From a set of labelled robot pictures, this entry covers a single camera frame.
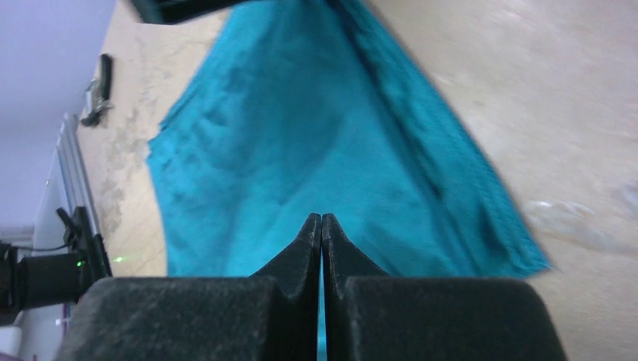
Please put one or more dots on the aluminium rail frame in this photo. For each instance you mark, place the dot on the aluminium rail frame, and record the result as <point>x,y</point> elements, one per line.
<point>67,186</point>

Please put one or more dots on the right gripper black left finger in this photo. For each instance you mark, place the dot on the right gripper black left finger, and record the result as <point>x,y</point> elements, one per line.
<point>270,315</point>

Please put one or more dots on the black handled pliers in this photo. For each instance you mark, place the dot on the black handled pliers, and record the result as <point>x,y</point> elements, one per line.
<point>98,93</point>

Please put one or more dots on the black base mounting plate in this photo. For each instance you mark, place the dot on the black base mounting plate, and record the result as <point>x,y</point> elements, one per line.
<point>41,281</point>

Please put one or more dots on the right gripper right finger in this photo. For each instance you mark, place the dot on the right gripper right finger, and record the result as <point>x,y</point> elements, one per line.
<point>371,315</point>

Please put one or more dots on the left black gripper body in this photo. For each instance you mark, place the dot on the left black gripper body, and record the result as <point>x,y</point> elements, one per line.
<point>177,11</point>

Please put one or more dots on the teal cloth napkin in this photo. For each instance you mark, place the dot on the teal cloth napkin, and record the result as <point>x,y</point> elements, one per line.
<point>311,107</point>

